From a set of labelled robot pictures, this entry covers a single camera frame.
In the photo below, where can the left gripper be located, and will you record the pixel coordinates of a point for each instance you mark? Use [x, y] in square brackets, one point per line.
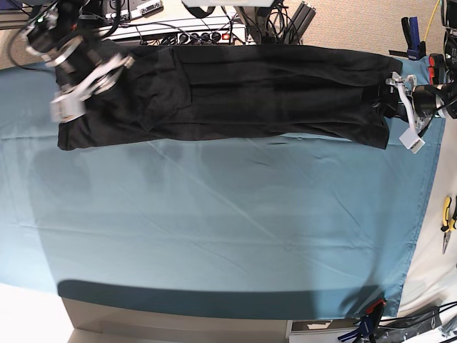
[402, 98]

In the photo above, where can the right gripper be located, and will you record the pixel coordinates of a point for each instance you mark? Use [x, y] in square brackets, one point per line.
[85, 68]

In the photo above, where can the dark grey T-shirt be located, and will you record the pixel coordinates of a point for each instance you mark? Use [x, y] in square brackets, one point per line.
[202, 93]

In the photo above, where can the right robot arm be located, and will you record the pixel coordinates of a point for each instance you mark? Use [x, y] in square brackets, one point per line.
[55, 35]

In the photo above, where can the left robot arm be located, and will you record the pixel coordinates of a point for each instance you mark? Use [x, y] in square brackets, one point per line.
[448, 21]

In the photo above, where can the blue black clamp top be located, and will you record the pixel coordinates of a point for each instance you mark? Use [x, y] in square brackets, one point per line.
[416, 49]

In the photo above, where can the orange black clamp top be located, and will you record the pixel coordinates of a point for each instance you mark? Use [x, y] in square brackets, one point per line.
[436, 69]

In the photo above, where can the white power strip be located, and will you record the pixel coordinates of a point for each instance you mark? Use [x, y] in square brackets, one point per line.
[218, 30]

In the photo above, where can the blue table cloth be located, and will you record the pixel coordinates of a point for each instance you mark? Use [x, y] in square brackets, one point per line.
[293, 227]

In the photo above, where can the orange blue clamp bottom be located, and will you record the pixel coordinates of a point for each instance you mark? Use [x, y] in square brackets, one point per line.
[368, 324]

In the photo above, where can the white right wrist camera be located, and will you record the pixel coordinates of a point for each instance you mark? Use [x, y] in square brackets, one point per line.
[66, 107]

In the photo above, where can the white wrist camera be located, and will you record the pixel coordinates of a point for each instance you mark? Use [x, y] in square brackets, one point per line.
[412, 141]
[66, 107]

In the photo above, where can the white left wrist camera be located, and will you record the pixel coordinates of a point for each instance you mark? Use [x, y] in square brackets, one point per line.
[412, 141]

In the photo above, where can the yellow handled pliers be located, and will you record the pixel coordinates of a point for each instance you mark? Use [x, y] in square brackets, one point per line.
[448, 222]

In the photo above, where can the black bag with cords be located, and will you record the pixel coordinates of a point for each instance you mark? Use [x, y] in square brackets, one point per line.
[402, 329]

